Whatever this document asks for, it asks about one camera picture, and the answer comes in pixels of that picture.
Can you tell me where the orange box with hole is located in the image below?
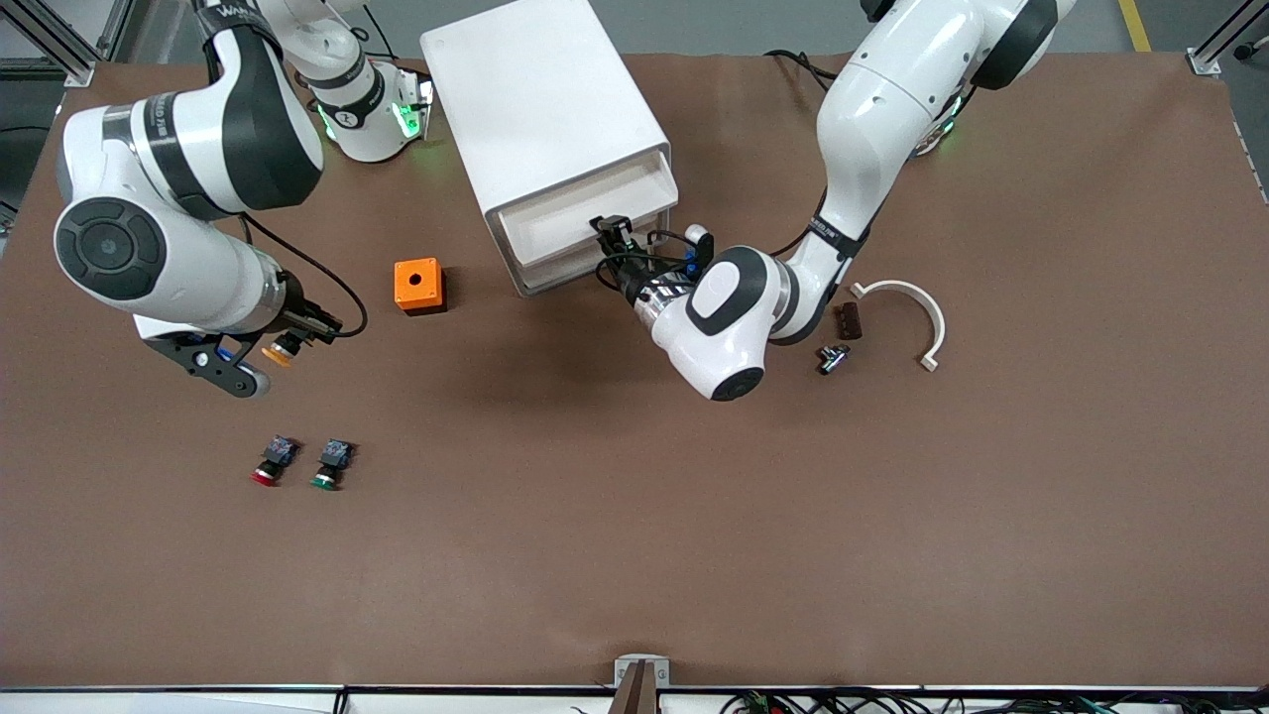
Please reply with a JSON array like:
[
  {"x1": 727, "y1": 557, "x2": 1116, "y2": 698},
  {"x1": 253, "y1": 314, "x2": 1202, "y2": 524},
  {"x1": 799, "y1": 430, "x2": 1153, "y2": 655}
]
[{"x1": 394, "y1": 258, "x2": 447, "y2": 316}]

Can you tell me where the grey metal bracket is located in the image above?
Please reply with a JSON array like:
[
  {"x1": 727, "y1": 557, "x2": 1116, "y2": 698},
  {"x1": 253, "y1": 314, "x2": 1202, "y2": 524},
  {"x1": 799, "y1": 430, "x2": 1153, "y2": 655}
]
[{"x1": 613, "y1": 654, "x2": 672, "y2": 690}]

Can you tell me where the aluminium frame profile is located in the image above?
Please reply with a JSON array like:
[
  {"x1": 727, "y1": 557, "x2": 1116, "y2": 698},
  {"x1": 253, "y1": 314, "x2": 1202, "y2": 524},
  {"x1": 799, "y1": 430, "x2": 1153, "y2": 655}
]
[
  {"x1": 1188, "y1": 0, "x2": 1269, "y2": 77},
  {"x1": 0, "y1": 0, "x2": 100, "y2": 88}
]

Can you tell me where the green push button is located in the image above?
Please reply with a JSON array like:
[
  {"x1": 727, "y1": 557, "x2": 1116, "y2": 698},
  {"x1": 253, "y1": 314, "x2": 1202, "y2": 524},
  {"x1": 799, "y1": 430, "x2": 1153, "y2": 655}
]
[{"x1": 309, "y1": 438, "x2": 356, "y2": 492}]

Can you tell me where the black base cable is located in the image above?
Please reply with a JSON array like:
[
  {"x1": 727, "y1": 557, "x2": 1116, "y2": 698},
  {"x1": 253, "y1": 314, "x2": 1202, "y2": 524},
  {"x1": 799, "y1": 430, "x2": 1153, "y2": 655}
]
[{"x1": 763, "y1": 50, "x2": 842, "y2": 92}]

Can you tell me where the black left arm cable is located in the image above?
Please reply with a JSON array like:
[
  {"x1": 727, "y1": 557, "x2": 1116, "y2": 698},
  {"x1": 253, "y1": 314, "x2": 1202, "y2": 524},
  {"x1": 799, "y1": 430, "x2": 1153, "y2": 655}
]
[{"x1": 595, "y1": 213, "x2": 834, "y2": 298}]

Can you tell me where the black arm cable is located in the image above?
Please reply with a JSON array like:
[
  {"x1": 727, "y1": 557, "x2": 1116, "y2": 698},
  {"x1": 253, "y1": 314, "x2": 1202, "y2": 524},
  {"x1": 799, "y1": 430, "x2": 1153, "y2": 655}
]
[
  {"x1": 241, "y1": 213, "x2": 370, "y2": 338},
  {"x1": 595, "y1": 213, "x2": 834, "y2": 298}
]

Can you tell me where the red push button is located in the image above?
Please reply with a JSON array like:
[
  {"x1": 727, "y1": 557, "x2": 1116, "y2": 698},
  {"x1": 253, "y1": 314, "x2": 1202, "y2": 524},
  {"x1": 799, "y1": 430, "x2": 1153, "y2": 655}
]
[{"x1": 250, "y1": 434, "x2": 300, "y2": 489}]

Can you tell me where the white table edge rail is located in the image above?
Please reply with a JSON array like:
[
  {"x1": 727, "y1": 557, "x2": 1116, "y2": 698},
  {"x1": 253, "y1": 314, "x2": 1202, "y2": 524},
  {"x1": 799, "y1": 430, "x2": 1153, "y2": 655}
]
[{"x1": 0, "y1": 684, "x2": 1269, "y2": 714}]

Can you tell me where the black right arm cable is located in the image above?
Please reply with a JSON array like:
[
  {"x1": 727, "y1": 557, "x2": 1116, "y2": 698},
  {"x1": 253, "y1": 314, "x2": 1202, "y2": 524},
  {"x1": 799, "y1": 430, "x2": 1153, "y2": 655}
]
[{"x1": 241, "y1": 213, "x2": 370, "y2": 338}]

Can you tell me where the black cable bundle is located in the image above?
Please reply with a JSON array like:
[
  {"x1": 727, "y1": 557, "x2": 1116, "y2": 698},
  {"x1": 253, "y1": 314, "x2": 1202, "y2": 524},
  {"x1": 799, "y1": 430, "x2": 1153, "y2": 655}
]
[{"x1": 719, "y1": 687, "x2": 1269, "y2": 714}]

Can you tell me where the white half-ring pipe clamp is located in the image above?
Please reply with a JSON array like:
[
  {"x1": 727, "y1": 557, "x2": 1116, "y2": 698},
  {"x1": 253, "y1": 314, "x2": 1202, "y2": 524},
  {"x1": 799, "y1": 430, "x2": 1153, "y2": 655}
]
[{"x1": 851, "y1": 280, "x2": 946, "y2": 373}]

